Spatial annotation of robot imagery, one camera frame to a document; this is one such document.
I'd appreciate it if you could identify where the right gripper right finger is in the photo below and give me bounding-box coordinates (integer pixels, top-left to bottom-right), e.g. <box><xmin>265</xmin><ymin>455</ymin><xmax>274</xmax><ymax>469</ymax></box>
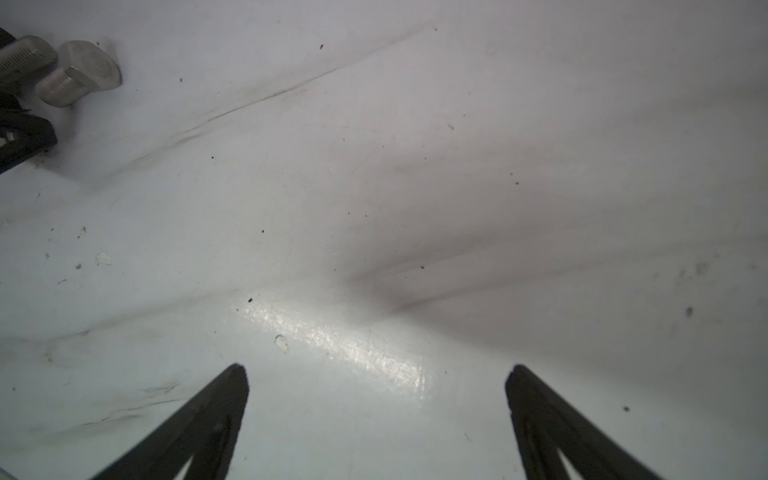
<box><xmin>505</xmin><ymin>364</ymin><xmax>659</xmax><ymax>479</ymax></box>

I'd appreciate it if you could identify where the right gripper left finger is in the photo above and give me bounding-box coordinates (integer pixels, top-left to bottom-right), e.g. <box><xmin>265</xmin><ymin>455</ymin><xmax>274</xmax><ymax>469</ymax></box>
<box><xmin>95</xmin><ymin>364</ymin><xmax>249</xmax><ymax>480</ymax></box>

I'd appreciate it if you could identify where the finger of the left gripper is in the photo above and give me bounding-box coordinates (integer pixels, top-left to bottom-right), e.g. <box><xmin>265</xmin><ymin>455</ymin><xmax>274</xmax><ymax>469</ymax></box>
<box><xmin>1</xmin><ymin>109</ymin><xmax>58</xmax><ymax>173</ymax></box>

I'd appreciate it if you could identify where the long silver hex bolt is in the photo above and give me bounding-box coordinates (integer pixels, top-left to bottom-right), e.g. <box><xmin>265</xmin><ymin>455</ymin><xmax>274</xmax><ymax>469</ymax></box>
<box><xmin>0</xmin><ymin>35</ymin><xmax>58</xmax><ymax>84</ymax></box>

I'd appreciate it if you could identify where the short silver hex bolt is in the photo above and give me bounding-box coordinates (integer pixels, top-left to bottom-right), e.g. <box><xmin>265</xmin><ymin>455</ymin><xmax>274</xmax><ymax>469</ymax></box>
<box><xmin>35</xmin><ymin>40</ymin><xmax>122</xmax><ymax>108</ymax></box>

